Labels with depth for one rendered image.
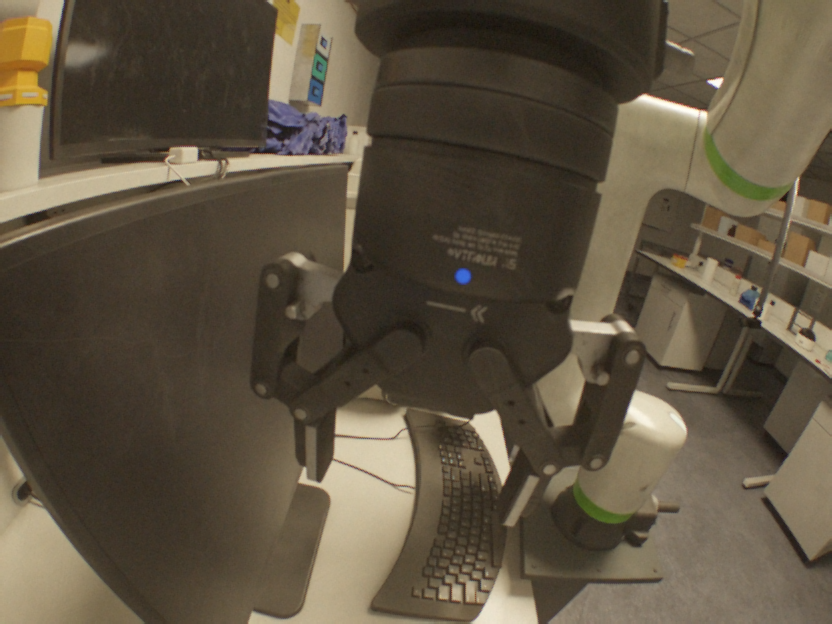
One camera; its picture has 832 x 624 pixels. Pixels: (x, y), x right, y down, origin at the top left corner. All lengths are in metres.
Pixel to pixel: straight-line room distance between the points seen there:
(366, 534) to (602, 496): 0.37
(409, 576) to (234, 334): 0.45
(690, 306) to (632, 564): 3.06
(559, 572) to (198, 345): 0.57
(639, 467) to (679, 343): 3.17
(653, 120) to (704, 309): 3.29
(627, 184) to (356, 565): 0.64
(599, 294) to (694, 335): 3.29
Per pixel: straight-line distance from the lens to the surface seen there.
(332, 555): 0.63
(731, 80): 0.34
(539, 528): 0.68
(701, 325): 3.78
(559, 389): 0.55
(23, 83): 0.49
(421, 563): 0.62
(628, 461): 0.57
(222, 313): 0.25
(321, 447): 0.17
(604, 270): 0.50
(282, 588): 0.59
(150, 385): 0.20
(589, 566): 0.67
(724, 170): 0.43
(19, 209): 0.43
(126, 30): 0.69
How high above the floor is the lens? 1.30
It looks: 23 degrees down
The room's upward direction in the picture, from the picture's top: 10 degrees clockwise
